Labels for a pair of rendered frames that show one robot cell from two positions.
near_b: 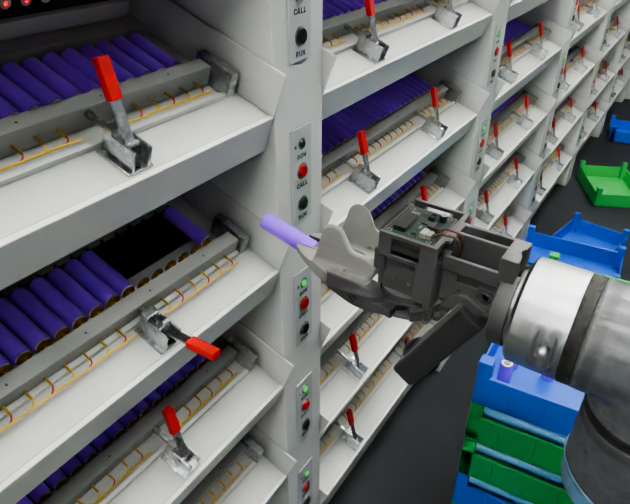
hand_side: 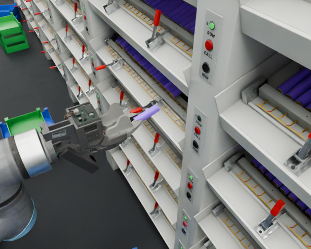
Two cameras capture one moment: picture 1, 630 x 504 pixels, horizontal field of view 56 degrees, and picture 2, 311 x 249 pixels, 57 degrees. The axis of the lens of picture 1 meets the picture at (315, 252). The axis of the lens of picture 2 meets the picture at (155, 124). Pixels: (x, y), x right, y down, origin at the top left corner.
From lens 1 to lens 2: 0.89 m
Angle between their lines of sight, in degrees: 86
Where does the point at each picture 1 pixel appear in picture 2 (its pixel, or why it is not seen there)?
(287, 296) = (184, 168)
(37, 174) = (149, 30)
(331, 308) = (225, 239)
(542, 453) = not seen: outside the picture
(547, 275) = (29, 132)
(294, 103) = (200, 96)
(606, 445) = not seen: hidden behind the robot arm
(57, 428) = (132, 87)
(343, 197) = (247, 205)
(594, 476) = not seen: hidden behind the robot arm
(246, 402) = (173, 178)
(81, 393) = (140, 91)
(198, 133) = (172, 62)
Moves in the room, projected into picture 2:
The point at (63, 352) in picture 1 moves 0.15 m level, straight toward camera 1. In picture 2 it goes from (147, 80) to (98, 82)
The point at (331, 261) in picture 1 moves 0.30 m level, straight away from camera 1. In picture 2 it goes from (115, 115) to (244, 163)
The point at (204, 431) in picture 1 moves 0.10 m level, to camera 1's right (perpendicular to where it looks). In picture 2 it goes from (164, 161) to (150, 184)
